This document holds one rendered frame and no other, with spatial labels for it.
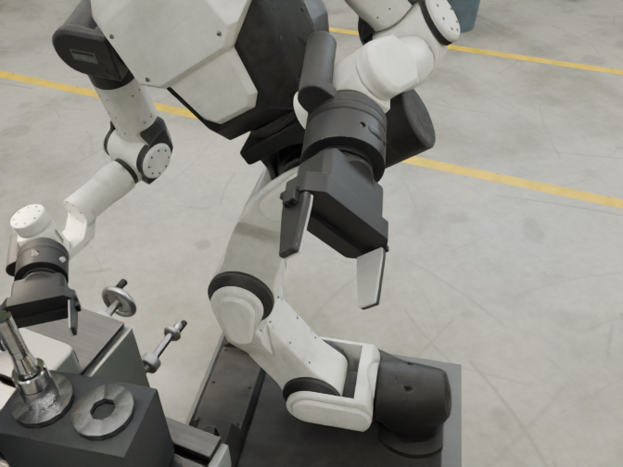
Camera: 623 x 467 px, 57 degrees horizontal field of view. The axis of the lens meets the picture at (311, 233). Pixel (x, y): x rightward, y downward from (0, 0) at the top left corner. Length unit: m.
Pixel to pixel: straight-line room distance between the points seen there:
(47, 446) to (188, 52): 0.61
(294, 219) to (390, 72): 0.23
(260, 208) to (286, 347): 0.42
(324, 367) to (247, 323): 0.27
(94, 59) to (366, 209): 0.65
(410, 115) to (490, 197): 2.43
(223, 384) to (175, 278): 1.23
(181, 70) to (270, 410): 0.96
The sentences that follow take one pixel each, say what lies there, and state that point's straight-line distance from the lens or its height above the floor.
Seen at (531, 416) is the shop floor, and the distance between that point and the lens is 2.38.
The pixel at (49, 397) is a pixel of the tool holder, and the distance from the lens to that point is 0.97.
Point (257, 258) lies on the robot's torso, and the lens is 1.15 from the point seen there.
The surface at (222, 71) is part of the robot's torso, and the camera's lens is 0.88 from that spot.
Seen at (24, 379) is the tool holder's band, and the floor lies 1.20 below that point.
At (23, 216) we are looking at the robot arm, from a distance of 1.20.
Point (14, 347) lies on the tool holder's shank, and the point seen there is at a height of 1.26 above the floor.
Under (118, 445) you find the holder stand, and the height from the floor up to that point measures 1.11.
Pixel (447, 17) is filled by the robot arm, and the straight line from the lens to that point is 0.90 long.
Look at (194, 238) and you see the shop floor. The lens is 2.96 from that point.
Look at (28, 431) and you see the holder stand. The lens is 0.99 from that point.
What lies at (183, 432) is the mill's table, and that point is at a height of 0.93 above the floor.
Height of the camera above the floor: 1.88
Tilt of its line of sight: 40 degrees down
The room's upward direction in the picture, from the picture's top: straight up
